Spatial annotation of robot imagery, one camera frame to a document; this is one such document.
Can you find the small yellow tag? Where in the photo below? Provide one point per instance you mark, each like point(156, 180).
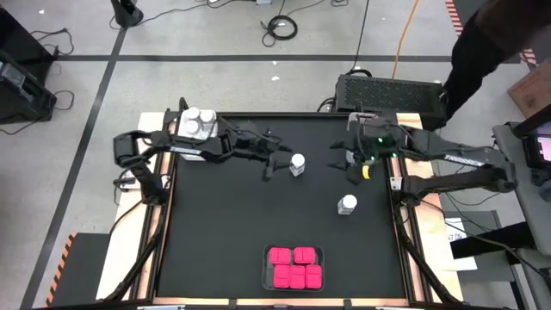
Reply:
point(366, 172)

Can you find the black perforated computer case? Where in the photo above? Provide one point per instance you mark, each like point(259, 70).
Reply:
point(387, 92)

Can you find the pink block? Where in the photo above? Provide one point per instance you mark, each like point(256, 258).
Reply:
point(280, 255)

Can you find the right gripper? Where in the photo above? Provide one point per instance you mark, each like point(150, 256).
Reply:
point(374, 142)

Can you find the black equipment case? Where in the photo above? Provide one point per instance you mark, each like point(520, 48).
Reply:
point(26, 99)
point(17, 39)

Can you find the black stand base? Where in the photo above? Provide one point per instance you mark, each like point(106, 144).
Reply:
point(127, 13)

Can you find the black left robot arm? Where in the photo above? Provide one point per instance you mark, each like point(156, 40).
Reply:
point(189, 150)

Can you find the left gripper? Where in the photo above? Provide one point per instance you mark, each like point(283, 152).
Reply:
point(251, 146)

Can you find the black clamp bracket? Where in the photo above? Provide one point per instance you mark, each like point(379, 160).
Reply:
point(183, 105)

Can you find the black hazard-striped floor mat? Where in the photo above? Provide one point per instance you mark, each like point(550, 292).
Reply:
point(528, 56)
point(82, 271)
point(451, 6)

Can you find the person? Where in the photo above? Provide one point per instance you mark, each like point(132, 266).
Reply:
point(473, 56)

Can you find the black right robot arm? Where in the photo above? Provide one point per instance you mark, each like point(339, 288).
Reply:
point(465, 159)

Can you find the clear plastic bin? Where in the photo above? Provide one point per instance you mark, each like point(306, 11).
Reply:
point(267, 280)

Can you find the brown cardboard box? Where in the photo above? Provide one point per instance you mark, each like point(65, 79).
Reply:
point(534, 92)

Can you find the black aluminium table frame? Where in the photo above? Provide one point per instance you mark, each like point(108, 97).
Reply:
point(152, 275)

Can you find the white-lid spice jar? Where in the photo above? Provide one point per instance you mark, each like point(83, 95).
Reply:
point(349, 201)
point(297, 160)
point(192, 114)
point(191, 126)
point(206, 116)

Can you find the white paper sheet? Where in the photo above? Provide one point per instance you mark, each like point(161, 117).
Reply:
point(454, 226)

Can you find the black monitor pink screen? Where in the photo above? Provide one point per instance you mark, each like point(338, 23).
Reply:
point(536, 150)

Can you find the silver mounting plate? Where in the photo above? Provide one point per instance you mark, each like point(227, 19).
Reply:
point(396, 184)

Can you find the grey cart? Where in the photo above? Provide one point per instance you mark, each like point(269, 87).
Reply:
point(521, 194)

